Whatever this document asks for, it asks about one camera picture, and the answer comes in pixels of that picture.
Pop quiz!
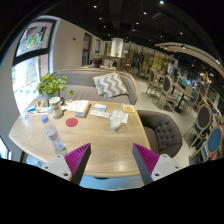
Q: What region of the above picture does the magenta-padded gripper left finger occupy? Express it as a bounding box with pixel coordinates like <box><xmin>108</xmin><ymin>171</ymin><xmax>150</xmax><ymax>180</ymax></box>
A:
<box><xmin>41</xmin><ymin>143</ymin><xmax>92</xmax><ymax>185</ymax></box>

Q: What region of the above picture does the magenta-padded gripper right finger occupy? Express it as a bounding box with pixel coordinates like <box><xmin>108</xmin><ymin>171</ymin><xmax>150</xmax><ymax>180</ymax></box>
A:
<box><xmin>132</xmin><ymin>143</ymin><xmax>183</xmax><ymax>186</ymax></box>

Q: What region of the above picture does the clear water bottle blue cap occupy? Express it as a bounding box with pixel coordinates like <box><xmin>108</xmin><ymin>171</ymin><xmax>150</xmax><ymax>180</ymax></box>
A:
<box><xmin>40</xmin><ymin>114</ymin><xmax>68</xmax><ymax>156</ymax></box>

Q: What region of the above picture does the dark grey tufted armchair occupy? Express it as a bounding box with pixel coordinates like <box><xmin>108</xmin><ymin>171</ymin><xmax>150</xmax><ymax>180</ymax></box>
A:
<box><xmin>137</xmin><ymin>109</ymin><xmax>184</xmax><ymax>159</ymax></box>

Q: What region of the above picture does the flat round red coaster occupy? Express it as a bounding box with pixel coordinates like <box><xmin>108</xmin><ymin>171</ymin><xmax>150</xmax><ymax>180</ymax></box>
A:
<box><xmin>65</xmin><ymin>117</ymin><xmax>79</xmax><ymax>128</ymax></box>

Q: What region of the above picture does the white pen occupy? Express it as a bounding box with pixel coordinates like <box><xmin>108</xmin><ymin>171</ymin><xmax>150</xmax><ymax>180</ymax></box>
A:
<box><xmin>28</xmin><ymin>109</ymin><xmax>49</xmax><ymax>116</ymax></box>

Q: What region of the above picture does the white printed mug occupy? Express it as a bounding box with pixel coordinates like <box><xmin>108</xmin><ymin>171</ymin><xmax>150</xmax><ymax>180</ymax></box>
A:
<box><xmin>48</xmin><ymin>96</ymin><xmax>64</xmax><ymax>119</ymax></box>

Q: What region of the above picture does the white paper napkin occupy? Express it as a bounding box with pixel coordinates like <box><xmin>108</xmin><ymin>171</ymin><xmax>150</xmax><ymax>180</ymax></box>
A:
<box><xmin>120</xmin><ymin>111</ymin><xmax>130</xmax><ymax>125</ymax></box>

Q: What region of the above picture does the white orange-edged box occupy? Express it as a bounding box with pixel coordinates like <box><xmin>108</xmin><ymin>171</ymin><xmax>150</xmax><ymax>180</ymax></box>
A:
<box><xmin>66</xmin><ymin>99</ymin><xmax>91</xmax><ymax>118</ymax></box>

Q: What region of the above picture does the clear plastic cup with straw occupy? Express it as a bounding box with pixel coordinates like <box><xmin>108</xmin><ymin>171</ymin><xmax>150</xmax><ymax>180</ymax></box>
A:
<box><xmin>109</xmin><ymin>103</ymin><xmax>126</xmax><ymax>131</ymax></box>

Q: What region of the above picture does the white printed leaflet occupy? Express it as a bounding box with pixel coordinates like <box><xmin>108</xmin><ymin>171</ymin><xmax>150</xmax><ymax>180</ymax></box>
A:
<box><xmin>89</xmin><ymin>109</ymin><xmax>111</xmax><ymax>119</ymax></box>

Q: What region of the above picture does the yellow square card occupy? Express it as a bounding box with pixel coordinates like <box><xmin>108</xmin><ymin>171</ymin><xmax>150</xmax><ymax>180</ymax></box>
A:
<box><xmin>122</xmin><ymin>104</ymin><xmax>136</xmax><ymax>113</ymax></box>

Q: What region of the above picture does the small white blue packet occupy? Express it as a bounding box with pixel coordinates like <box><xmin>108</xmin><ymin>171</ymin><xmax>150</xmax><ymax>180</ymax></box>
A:
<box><xmin>93</xmin><ymin>103</ymin><xmax>108</xmax><ymax>113</ymax></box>

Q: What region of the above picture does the grey curved sofa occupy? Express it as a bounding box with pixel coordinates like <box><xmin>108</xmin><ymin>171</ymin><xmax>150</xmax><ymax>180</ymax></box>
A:
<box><xmin>51</xmin><ymin>68</ymin><xmax>139</xmax><ymax>106</ymax></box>

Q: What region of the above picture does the group of dining chairs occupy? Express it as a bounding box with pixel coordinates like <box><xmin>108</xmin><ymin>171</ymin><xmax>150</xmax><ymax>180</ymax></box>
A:
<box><xmin>144</xmin><ymin>66</ymin><xmax>224</xmax><ymax>164</ymax></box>

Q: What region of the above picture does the green potted plant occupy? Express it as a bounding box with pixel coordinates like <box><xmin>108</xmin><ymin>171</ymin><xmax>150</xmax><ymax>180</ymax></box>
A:
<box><xmin>34</xmin><ymin>71</ymin><xmax>75</xmax><ymax>101</ymax></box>

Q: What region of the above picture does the grey chevron pillow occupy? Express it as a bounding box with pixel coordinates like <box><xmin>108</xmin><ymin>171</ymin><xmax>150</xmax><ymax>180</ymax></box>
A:
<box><xmin>92</xmin><ymin>72</ymin><xmax>129</xmax><ymax>99</ymax></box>

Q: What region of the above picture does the window with colourful decals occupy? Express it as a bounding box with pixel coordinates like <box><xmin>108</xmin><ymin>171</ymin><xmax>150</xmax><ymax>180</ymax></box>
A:
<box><xmin>11</xmin><ymin>18</ymin><xmax>58</xmax><ymax>111</ymax></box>

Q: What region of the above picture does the person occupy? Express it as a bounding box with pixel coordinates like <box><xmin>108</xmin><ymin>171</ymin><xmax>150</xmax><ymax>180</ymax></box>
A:
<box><xmin>88</xmin><ymin>55</ymin><xmax>104</xmax><ymax>69</ymax></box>

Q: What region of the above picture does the white round pillar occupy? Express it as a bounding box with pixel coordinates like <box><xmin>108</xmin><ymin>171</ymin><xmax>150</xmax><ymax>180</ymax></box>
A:
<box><xmin>110</xmin><ymin>37</ymin><xmax>125</xmax><ymax>58</ymax></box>

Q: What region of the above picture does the group of ceiling lights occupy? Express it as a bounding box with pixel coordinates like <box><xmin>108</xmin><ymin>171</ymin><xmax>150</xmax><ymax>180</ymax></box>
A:
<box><xmin>91</xmin><ymin>0</ymin><xmax>221</xmax><ymax>64</ymax></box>

